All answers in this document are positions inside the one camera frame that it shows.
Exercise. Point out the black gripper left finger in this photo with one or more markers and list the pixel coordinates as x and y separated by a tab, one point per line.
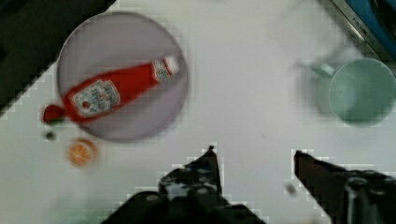
191	194

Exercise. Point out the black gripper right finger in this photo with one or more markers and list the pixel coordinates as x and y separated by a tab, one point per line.
347	196

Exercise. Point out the orange slice toy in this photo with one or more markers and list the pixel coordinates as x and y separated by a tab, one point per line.
82	152

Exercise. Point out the red ketchup bottle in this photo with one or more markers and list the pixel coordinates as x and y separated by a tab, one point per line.
105	93

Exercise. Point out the small dark table bolt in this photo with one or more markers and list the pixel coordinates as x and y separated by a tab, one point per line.
50	135

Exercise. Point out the red toy strawberry by plate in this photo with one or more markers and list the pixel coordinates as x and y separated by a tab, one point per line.
53	114

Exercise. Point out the grey round plate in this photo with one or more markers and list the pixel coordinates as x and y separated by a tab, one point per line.
112	41

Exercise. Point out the silver toaster oven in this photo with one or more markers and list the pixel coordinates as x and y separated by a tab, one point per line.
371	22

